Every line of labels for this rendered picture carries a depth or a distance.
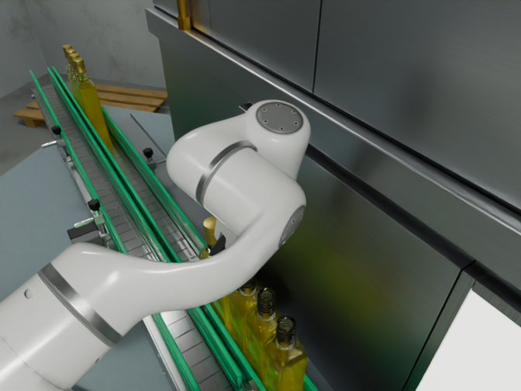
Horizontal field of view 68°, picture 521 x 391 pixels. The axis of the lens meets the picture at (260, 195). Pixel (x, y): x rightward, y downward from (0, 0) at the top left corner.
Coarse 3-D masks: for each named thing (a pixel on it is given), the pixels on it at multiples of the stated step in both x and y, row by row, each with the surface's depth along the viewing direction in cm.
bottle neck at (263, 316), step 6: (264, 288) 62; (258, 294) 61; (264, 294) 62; (270, 294) 62; (258, 300) 60; (264, 300) 60; (270, 300) 60; (258, 306) 62; (264, 306) 61; (270, 306) 61; (258, 312) 63; (264, 312) 61; (270, 312) 62; (264, 318) 62; (270, 318) 63
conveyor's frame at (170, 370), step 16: (32, 96) 187; (48, 112) 166; (48, 128) 179; (80, 176) 130; (80, 192) 133; (112, 240) 107; (144, 320) 88; (160, 336) 84; (160, 352) 82; (176, 368) 79; (176, 384) 77; (240, 384) 76
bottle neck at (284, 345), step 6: (282, 318) 58; (288, 318) 58; (282, 324) 59; (288, 324) 59; (294, 324) 57; (276, 330) 58; (282, 330) 56; (288, 330) 56; (294, 330) 57; (276, 336) 59; (282, 336) 57; (288, 336) 57; (294, 336) 58; (276, 342) 60; (282, 342) 58; (288, 342) 58; (294, 342) 59; (282, 348) 59; (288, 348) 59
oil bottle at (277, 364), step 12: (264, 348) 61; (276, 348) 59; (300, 348) 60; (264, 360) 63; (276, 360) 59; (288, 360) 59; (300, 360) 60; (264, 372) 66; (276, 372) 60; (288, 372) 60; (300, 372) 63; (264, 384) 68; (276, 384) 62; (288, 384) 63; (300, 384) 66
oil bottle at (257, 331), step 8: (256, 312) 64; (248, 320) 65; (256, 320) 63; (272, 320) 63; (248, 328) 66; (256, 328) 63; (264, 328) 62; (272, 328) 63; (248, 336) 67; (256, 336) 64; (264, 336) 62; (248, 344) 69; (256, 344) 65; (248, 352) 71; (256, 352) 67; (248, 360) 73; (256, 360) 68; (256, 368) 70
